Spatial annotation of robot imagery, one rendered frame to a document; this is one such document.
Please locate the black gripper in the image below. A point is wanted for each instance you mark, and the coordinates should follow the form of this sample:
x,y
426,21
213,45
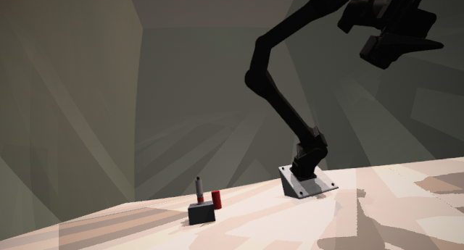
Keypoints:
x,y
391,15

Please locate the grey marker with black tip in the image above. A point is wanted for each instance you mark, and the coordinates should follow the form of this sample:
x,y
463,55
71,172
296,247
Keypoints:
x,y
199,193

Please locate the red marker cap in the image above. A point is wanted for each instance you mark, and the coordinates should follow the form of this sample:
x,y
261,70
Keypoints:
x,y
216,200

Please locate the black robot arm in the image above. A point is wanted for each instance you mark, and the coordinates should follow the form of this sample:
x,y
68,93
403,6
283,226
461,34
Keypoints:
x,y
312,146

